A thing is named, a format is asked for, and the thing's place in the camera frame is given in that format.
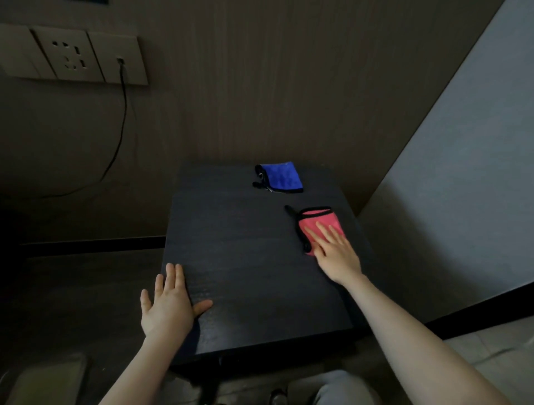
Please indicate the person's left hand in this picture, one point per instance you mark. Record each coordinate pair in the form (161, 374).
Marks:
(169, 311)

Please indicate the person's right hand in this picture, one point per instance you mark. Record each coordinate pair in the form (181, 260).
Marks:
(338, 254)

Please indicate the pink cloth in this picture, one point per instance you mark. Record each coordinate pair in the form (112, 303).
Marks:
(325, 219)

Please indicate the blue cloth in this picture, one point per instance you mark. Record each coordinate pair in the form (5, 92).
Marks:
(281, 177)

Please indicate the person's right forearm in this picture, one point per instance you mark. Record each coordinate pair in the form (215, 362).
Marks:
(417, 346)

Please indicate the person's left forearm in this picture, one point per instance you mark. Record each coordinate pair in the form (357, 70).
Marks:
(137, 375)

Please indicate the person's beige trousers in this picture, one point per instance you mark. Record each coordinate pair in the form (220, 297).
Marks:
(338, 388)

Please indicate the person's black shoe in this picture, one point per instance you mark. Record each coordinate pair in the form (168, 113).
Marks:
(277, 397)

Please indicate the black table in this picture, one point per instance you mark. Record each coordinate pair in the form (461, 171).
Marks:
(250, 250)

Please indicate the clear plastic tray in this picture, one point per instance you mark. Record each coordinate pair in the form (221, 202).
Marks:
(46, 386)

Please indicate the black skirting board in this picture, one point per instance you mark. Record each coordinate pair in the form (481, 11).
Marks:
(479, 311)

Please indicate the beige wall port plate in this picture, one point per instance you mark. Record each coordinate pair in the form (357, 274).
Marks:
(133, 56)

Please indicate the beige wall power socket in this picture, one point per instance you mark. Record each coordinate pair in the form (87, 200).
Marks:
(69, 54)

